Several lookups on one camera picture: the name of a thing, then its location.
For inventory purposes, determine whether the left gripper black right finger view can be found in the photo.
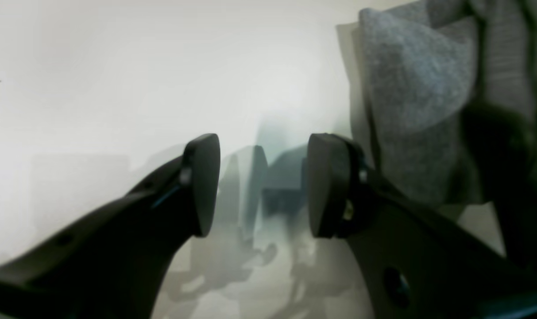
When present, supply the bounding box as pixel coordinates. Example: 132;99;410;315
305;133;537;319

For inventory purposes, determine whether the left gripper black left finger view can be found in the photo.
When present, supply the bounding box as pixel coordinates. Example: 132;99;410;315
0;133;220;319

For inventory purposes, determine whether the grey T-shirt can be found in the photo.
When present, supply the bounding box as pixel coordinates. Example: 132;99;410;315
336;0;537;271

